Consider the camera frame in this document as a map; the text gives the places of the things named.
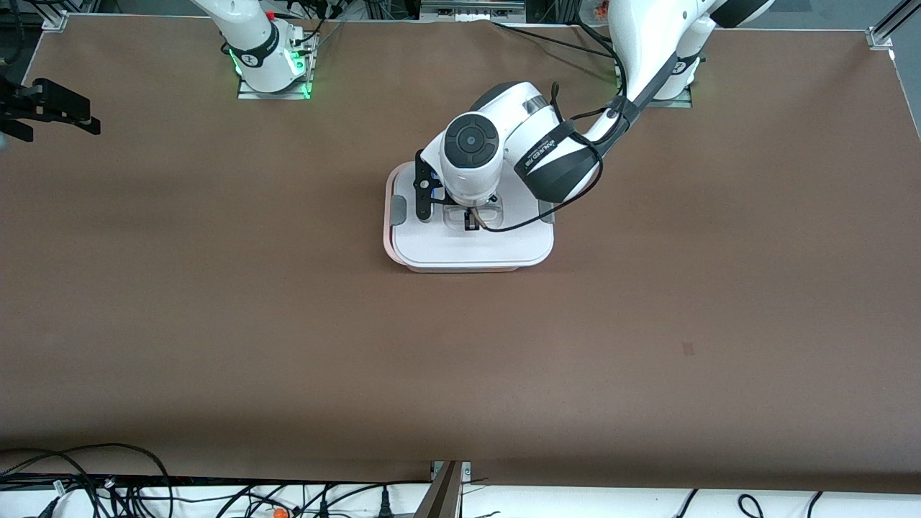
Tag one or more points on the white plastic box lid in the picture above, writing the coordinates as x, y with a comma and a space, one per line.
468, 248

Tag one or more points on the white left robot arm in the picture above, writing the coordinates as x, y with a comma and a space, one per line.
647, 43

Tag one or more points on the grey box latch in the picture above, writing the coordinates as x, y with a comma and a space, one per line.
399, 209
547, 211

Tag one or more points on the silver background device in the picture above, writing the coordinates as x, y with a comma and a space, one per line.
471, 7

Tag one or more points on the aluminium corner bracket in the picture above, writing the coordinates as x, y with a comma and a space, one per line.
879, 38
55, 20

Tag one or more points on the grey camera support post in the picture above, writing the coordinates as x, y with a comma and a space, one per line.
440, 496

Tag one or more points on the aluminium frame profile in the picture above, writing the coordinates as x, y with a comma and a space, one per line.
899, 16

